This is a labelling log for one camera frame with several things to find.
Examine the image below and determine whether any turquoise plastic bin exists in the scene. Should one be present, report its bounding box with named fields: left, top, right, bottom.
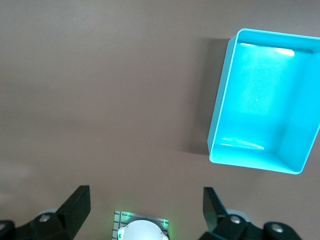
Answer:
left=207, top=28, right=320, bottom=175

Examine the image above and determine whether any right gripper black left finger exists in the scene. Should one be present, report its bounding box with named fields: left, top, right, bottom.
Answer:
left=0, top=184, right=91, bottom=240

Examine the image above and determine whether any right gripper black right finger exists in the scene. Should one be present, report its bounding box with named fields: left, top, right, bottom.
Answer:
left=201, top=186, right=302, bottom=240

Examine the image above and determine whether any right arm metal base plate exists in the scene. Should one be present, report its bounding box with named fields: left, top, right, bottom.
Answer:
left=111, top=211, right=171, bottom=240

